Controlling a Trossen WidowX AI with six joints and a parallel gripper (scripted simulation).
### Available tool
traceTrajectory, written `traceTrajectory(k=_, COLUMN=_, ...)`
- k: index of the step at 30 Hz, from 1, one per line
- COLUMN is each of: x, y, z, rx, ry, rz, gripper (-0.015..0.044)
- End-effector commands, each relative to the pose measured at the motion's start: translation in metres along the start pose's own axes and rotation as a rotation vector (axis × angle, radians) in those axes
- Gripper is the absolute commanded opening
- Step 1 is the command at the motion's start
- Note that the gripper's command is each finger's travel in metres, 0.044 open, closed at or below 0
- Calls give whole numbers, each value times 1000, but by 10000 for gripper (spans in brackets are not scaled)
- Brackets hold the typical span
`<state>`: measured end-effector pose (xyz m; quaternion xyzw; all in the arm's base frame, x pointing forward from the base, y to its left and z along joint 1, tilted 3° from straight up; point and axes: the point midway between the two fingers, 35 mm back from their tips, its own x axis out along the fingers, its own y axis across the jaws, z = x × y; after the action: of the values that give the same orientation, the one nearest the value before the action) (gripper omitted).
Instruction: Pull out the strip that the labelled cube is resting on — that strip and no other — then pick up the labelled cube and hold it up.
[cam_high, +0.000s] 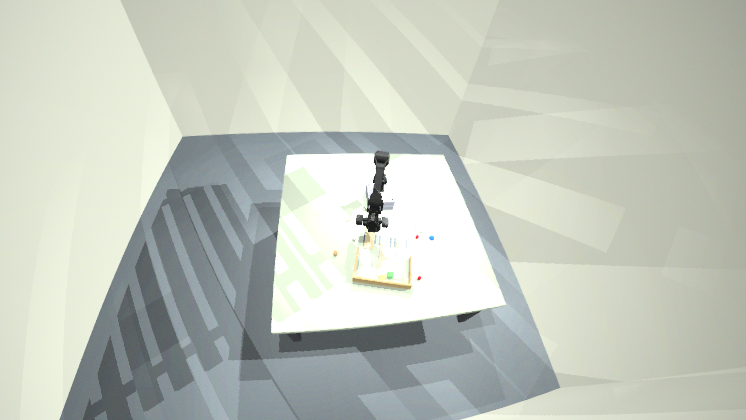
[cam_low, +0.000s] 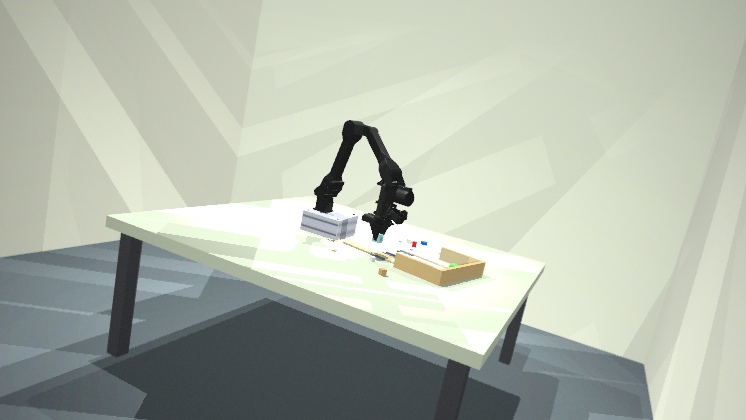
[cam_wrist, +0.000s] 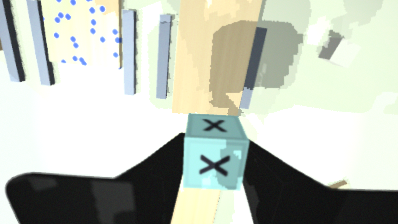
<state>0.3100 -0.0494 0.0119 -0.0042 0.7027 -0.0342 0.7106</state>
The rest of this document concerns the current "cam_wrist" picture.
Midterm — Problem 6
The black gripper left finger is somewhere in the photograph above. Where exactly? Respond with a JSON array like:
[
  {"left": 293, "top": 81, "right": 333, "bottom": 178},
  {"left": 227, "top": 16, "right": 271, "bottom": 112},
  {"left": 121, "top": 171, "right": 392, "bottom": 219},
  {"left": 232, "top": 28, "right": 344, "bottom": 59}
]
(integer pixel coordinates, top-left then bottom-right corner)
[{"left": 4, "top": 132, "right": 185, "bottom": 224}]

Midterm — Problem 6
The light blue cube with black x marks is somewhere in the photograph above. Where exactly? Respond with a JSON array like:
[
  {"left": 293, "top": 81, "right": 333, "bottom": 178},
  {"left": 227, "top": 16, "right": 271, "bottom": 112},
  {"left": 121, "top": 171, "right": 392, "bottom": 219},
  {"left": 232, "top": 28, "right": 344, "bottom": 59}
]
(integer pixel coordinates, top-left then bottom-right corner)
[{"left": 183, "top": 113, "right": 250, "bottom": 191}]

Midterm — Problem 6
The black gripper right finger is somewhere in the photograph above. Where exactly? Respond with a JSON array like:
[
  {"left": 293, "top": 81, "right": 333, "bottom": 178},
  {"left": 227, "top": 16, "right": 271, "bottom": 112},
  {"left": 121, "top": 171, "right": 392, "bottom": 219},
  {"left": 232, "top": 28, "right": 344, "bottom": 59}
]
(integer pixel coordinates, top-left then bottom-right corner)
[{"left": 242, "top": 138, "right": 398, "bottom": 224}]

